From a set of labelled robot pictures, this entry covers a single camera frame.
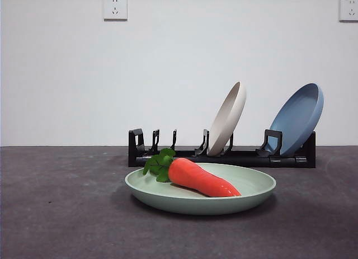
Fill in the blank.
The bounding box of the orange carrot with green leaves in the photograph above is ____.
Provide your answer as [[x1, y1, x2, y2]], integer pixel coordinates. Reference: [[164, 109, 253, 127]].
[[142, 148, 242, 198]]

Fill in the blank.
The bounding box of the pale green plate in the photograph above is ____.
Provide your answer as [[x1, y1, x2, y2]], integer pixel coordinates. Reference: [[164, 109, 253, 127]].
[[124, 162, 277, 216]]

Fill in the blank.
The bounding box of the beige plate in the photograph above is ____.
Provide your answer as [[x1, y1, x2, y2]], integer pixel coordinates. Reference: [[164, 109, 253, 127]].
[[206, 81, 247, 156]]

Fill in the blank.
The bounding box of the black plate rack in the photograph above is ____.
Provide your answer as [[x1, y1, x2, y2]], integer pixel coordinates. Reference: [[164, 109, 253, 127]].
[[128, 128, 317, 168]]

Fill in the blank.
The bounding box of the blue plate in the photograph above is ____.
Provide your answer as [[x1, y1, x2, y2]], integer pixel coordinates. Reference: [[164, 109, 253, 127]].
[[268, 82, 325, 157]]

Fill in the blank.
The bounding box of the white wall socket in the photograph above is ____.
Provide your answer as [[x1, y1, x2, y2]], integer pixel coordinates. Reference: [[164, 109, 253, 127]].
[[338, 0, 358, 22], [103, 0, 128, 21]]

